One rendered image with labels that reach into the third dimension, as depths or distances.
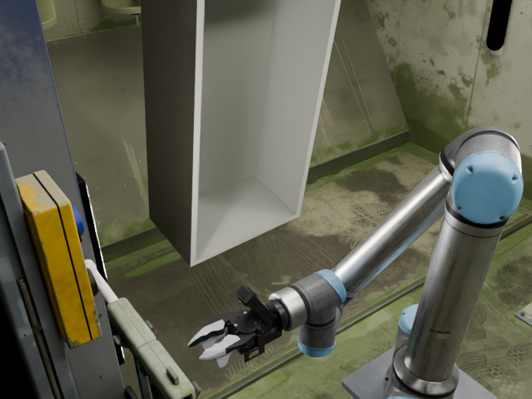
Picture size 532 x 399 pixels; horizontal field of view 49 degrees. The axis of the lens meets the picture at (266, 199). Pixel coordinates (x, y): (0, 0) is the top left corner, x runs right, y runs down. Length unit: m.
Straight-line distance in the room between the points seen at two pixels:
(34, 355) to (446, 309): 0.78
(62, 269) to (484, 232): 0.73
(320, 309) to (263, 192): 1.56
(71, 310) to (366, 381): 1.04
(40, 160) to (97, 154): 1.84
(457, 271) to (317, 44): 1.33
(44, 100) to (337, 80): 2.89
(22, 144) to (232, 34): 1.22
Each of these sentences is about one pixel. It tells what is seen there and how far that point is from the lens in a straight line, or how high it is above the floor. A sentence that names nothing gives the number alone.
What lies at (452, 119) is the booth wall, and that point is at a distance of 4.05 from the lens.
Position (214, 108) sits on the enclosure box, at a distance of 2.51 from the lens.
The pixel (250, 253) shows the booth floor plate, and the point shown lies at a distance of 3.19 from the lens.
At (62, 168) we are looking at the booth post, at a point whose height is 1.33.
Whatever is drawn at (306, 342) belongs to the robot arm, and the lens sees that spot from 1.42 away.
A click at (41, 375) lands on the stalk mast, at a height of 1.24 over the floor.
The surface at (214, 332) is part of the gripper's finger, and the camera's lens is 1.25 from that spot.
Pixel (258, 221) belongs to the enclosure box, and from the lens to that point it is 2.67.
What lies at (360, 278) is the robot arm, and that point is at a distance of 1.43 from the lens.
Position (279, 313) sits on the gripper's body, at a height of 1.10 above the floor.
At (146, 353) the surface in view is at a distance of 1.16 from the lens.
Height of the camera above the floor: 1.97
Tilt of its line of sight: 32 degrees down
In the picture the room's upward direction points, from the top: 2 degrees counter-clockwise
